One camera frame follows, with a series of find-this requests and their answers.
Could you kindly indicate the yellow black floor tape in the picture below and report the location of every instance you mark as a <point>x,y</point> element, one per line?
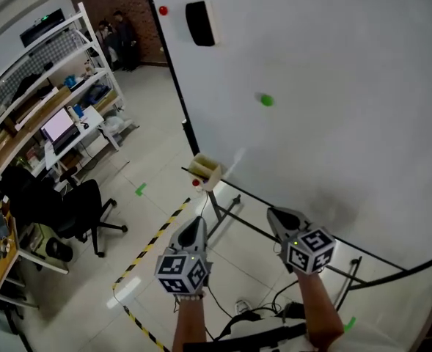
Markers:
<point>142,251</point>

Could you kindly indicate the white plastic bag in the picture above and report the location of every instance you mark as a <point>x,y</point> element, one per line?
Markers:
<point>116,125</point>

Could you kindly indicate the black trash bin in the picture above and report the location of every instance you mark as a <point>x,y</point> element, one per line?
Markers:
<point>59,251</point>

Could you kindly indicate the small white desk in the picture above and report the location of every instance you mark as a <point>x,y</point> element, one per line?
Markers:
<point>91,117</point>

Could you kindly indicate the blue cup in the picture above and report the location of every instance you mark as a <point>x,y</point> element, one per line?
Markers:
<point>76,111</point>

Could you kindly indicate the black whiteboard stand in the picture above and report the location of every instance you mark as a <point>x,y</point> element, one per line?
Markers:
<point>215,205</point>

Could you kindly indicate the wooden workbench white legs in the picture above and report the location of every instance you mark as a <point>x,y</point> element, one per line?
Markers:
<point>3,273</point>

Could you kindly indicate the green floor tape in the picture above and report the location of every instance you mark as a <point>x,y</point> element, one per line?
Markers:
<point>141,189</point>
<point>349,324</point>

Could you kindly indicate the green round magnet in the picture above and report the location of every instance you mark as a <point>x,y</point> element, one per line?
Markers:
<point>266,100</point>

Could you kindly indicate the large white whiteboard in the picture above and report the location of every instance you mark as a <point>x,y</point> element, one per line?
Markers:
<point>329,123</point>

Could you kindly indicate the person's left forearm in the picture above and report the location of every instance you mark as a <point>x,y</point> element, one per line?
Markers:
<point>190,325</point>

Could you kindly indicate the black whiteboard eraser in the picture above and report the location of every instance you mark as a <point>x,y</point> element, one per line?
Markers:
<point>200,24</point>

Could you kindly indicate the open laptop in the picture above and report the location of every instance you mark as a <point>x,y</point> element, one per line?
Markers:
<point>58,125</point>

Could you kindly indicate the red round magnet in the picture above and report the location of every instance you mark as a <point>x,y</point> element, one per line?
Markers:
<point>163,10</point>
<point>196,183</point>

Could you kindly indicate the black chest bar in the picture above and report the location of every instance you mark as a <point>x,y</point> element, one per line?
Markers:
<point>252,339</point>

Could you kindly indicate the beige marker holder box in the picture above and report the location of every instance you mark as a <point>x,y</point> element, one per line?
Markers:
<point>212,180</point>

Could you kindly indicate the black office chair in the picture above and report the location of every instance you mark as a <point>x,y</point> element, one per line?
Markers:
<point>83,200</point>

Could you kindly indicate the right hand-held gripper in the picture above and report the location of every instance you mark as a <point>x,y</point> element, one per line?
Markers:
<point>311,251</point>

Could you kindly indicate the person's right forearm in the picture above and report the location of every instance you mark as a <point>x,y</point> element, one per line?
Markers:
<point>318,306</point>

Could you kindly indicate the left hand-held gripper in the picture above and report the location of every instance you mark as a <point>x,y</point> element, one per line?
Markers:
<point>180,273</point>

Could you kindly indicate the white metal shelving rack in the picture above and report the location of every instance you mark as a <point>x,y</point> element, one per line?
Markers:
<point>89,42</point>

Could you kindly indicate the black wall display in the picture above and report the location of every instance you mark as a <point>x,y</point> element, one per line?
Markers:
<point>41,28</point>

